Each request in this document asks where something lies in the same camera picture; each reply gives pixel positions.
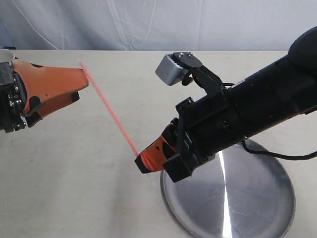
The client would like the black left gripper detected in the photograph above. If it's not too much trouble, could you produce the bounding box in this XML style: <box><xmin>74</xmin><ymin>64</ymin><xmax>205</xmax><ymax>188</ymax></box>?
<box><xmin>0</xmin><ymin>59</ymin><xmax>89</xmax><ymax>133</ymax></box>

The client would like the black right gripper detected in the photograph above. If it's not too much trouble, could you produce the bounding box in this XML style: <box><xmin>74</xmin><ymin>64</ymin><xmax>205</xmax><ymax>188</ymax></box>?
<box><xmin>135</xmin><ymin>97</ymin><xmax>238</xmax><ymax>182</ymax></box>

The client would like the thin red straw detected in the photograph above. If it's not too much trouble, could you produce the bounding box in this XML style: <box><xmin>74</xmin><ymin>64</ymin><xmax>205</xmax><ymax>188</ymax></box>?
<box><xmin>76</xmin><ymin>57</ymin><xmax>139</xmax><ymax>158</ymax></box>

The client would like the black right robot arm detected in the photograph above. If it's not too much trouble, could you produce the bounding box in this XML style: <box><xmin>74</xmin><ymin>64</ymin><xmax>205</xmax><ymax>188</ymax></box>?
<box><xmin>135</xmin><ymin>28</ymin><xmax>317</xmax><ymax>182</ymax></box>

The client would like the white patterned bowl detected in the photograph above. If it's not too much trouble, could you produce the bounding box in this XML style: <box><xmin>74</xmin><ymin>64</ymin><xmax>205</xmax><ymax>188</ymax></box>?
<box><xmin>0</xmin><ymin>49</ymin><xmax>15</xmax><ymax>63</ymax></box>

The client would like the white backdrop cloth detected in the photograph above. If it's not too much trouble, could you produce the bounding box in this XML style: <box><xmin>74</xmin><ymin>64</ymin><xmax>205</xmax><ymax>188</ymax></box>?
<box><xmin>0</xmin><ymin>0</ymin><xmax>317</xmax><ymax>51</ymax></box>

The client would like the round steel plate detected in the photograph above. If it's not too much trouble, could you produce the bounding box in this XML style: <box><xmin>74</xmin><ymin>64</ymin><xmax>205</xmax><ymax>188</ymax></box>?
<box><xmin>160</xmin><ymin>144</ymin><xmax>296</xmax><ymax>238</ymax></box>

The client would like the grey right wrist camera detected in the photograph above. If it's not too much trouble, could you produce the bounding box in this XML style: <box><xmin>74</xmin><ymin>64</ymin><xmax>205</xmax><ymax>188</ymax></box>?
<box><xmin>155</xmin><ymin>52</ymin><xmax>225</xmax><ymax>98</ymax></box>

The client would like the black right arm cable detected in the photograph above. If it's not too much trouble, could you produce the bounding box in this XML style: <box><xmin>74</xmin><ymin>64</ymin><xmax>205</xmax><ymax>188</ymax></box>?
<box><xmin>241</xmin><ymin>135</ymin><xmax>317</xmax><ymax>160</ymax></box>

